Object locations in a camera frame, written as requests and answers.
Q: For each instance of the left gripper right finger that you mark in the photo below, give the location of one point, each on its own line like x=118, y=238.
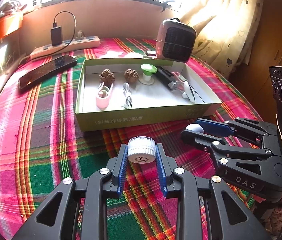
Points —
x=227, y=216

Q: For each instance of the pink black mini heater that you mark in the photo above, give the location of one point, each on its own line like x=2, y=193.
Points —
x=175, y=41

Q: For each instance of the white ribbed bottle cap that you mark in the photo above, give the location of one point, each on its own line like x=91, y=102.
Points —
x=141, y=150

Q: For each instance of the green white cardboard box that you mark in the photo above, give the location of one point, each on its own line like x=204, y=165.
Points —
x=150, y=103

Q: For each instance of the white plug adapter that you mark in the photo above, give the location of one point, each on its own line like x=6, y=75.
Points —
x=80, y=35

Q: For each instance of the orange tray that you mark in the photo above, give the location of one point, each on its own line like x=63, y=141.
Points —
x=10, y=23

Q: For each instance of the brown walnut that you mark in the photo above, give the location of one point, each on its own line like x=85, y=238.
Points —
x=131, y=76
x=106, y=76

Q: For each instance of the cream heart curtain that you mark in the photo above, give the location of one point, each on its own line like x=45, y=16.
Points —
x=225, y=30

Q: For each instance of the pink nail clipper case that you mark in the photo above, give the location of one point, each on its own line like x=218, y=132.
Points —
x=180, y=80

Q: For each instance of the black smartphone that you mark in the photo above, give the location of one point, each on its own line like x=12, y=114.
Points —
x=45, y=71

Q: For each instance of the black clear flashlight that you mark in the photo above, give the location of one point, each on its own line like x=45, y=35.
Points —
x=166, y=78

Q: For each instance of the grey white ball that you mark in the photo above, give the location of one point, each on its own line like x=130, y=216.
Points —
x=194, y=127

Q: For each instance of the white power strip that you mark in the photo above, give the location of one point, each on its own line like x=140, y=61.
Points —
x=87, y=42

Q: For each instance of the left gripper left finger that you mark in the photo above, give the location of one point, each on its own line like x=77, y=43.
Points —
x=57, y=216

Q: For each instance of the black charger with cable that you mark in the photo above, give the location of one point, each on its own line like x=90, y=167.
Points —
x=57, y=33

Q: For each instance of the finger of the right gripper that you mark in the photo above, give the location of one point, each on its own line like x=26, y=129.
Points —
x=218, y=129
x=199, y=140

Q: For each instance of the green white suction knob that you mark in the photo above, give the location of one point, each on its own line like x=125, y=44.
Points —
x=148, y=71

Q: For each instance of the plaid tablecloth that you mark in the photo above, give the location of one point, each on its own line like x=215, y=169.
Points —
x=41, y=144

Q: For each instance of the small usb plug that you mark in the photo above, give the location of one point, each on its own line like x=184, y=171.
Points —
x=150, y=53

